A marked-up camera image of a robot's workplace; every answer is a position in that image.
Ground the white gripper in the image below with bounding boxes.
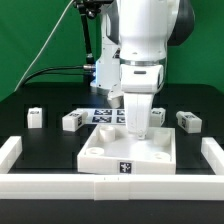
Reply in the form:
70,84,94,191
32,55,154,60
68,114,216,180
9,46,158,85
121,64,164,140

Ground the white square tabletop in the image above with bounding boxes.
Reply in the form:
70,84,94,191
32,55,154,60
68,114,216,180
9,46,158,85
77,125,176,175

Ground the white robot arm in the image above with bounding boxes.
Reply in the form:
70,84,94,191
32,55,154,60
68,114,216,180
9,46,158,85
91,0,195,139

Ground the marker sheet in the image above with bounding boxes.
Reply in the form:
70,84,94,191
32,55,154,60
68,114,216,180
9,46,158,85
83,108,125,124

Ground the white U-shaped fence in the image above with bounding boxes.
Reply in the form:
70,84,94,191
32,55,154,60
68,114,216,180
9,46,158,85
0,136,224,200

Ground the black cable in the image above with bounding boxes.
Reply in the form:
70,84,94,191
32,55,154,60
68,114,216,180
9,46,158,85
23,64,98,86

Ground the black camera stand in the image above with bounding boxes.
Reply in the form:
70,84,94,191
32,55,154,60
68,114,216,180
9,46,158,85
73,0,114,64

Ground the white cable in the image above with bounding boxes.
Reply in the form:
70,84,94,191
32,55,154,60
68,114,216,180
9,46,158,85
13,0,75,93

